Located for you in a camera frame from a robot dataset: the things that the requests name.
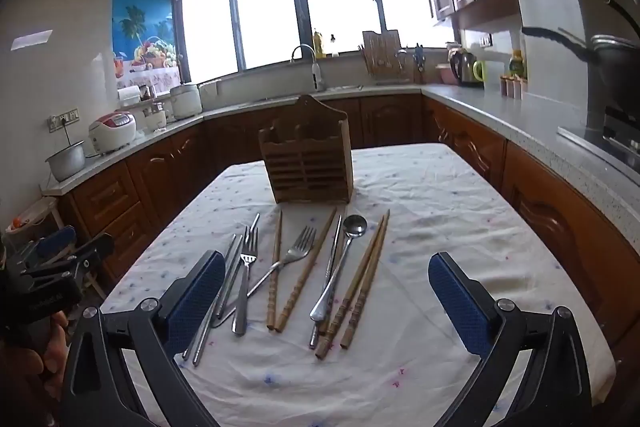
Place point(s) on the tropical fruit wall poster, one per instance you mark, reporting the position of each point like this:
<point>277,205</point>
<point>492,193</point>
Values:
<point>140,22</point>

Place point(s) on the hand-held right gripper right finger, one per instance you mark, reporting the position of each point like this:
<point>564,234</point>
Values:
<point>457,302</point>

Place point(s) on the wooden chopstick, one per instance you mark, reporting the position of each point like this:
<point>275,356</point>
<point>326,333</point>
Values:
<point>348,294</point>
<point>362,294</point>
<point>274,277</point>
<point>305,272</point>

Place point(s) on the steel electric kettle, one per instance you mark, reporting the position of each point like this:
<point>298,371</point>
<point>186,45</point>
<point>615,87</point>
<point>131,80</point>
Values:
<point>465,67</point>

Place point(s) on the small silver fork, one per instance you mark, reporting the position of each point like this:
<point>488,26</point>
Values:
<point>241,307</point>

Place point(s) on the large kitchen window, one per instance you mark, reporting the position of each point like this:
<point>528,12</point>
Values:
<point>265,17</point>

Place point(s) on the green drink bottle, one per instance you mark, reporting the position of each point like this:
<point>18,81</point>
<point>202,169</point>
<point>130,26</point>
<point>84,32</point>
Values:
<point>517,67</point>

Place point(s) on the white countertop box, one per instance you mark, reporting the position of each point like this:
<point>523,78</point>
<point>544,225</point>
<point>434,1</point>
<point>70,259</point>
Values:
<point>130,98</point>

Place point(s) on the white plastic stool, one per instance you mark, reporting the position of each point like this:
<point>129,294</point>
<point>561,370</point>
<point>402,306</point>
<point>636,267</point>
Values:
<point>37,212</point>

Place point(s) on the small white electric pot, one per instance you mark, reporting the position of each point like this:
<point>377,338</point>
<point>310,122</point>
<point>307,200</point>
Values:
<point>156,119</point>

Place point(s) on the large white rice cooker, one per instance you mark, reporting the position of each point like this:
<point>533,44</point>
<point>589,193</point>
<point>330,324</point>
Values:
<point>185,102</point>

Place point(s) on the pink storage container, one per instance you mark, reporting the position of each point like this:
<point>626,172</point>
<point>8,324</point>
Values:
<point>445,74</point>

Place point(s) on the metal cooking pot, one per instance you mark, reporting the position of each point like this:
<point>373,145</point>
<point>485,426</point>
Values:
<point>65,162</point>

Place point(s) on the silver table knife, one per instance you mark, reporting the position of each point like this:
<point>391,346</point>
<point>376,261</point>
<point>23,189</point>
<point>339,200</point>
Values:
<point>332,257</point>

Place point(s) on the chrome kitchen faucet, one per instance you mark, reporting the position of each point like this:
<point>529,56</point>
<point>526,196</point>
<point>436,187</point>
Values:
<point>316,74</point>

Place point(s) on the gas stove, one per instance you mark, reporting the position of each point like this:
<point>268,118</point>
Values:
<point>610,137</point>

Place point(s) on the wooden utensil holder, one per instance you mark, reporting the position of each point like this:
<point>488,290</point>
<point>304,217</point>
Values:
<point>305,167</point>

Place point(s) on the wooden lower cabinets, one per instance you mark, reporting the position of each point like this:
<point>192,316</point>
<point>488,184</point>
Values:
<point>550,207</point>

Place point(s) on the grey speckled kitchen countertop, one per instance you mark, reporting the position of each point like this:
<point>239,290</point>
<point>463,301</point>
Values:
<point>500,117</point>

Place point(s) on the yellow detergent bottle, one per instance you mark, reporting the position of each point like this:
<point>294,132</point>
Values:
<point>318,44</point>

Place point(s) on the silver spoon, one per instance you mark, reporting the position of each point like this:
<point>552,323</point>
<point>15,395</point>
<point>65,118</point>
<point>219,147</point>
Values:
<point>355,227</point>

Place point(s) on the wall power socket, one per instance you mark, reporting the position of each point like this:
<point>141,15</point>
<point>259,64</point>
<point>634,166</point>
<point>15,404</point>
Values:
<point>64,118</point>
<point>485,40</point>

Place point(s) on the large silver fork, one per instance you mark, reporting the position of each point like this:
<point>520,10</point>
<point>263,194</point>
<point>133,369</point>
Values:
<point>300,247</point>

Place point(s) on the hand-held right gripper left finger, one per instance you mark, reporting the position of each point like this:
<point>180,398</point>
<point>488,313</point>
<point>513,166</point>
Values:
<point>197,302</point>

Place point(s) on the row of spice jars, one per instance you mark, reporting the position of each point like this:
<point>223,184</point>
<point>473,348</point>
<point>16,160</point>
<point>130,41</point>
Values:
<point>512,88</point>

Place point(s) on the red and white rice cooker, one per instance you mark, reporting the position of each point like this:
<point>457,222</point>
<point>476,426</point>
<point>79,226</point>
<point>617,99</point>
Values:
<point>112,132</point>

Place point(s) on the person's left hand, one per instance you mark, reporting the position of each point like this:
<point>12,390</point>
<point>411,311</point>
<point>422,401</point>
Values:
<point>27,372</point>

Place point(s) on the clear soap dispenser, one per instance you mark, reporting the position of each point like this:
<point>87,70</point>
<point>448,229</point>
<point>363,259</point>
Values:
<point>333,48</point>

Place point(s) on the black wok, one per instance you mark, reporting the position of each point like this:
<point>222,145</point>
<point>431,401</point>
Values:
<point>615,62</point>

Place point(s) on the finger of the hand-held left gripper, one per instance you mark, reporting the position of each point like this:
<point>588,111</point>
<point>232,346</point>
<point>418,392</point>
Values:
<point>56,240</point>
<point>95,252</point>

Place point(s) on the white dotted tablecloth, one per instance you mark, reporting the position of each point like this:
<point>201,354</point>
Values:
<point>425,207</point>

